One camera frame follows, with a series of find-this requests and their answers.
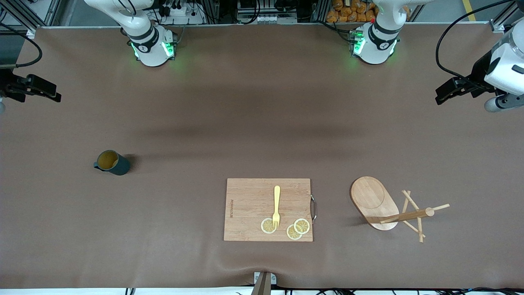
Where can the wooden cutting board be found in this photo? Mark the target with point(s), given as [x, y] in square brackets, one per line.
[249, 205]

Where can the grey electrical box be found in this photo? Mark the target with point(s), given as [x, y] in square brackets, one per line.
[266, 14]

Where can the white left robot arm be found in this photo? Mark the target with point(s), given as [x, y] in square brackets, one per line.
[374, 49]

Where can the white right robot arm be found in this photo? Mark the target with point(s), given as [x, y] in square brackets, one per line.
[151, 49]

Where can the aluminium frame post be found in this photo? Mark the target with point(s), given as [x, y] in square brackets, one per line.
[30, 16]
[505, 20]

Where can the lemon slice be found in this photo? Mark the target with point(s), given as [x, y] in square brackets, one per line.
[302, 225]
[292, 234]
[266, 226]

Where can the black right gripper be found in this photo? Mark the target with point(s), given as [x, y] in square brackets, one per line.
[9, 83]

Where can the teal cup yellow inside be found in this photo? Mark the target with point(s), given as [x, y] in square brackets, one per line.
[116, 164]

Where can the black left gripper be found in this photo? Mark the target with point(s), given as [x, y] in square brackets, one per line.
[477, 76]

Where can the brown table mat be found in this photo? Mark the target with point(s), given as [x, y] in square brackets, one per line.
[204, 102]

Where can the wooden cup rack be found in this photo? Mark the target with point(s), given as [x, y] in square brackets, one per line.
[368, 196]

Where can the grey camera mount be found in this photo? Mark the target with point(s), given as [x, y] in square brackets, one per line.
[264, 282]

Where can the yellow plastic fork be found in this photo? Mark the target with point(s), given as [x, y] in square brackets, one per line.
[277, 200]

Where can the white power strip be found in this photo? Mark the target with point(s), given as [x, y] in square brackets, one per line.
[180, 12]

